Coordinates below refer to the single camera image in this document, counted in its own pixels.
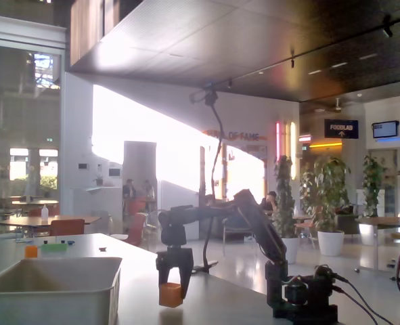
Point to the white plant pot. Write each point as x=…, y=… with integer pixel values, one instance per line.
x=331, y=243
x=291, y=250
x=366, y=234

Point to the seated person in background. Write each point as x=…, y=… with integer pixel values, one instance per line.
x=148, y=191
x=129, y=189

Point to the black gooseneck clamp holder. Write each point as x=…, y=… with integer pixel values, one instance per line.
x=216, y=152

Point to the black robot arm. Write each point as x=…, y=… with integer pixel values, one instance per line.
x=267, y=230

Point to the wooden cafe table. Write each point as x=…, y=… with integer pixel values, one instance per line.
x=44, y=221

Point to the white plastic bin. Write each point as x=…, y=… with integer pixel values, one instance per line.
x=50, y=301

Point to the black track spotlight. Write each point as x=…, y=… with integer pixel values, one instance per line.
x=386, y=28
x=292, y=61

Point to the black foodlab sign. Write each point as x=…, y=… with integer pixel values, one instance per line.
x=341, y=128

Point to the white light tube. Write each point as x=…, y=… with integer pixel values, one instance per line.
x=292, y=150

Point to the white plastic bottle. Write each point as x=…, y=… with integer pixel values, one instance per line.
x=44, y=213

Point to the green flat block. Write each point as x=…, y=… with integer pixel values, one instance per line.
x=54, y=247

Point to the wall monitor screen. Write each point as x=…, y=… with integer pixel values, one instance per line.
x=385, y=129

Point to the orange chair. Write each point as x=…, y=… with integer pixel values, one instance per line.
x=135, y=228
x=67, y=227

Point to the wooden table with metal legs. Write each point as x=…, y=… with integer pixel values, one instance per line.
x=385, y=221

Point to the pink neon tube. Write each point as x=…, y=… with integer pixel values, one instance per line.
x=277, y=142

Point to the slim leafy plant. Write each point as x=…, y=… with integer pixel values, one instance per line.
x=372, y=186

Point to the small orange block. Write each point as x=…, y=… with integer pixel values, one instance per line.
x=31, y=252

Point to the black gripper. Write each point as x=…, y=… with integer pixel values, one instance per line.
x=174, y=260

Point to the tall narrow plant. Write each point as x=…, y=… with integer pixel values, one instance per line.
x=284, y=193

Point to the seated person in dark clothes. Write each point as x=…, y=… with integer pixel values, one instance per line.
x=270, y=202

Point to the large leafy plant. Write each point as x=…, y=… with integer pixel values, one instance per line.
x=325, y=193

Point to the orange cube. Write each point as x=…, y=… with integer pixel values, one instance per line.
x=170, y=295

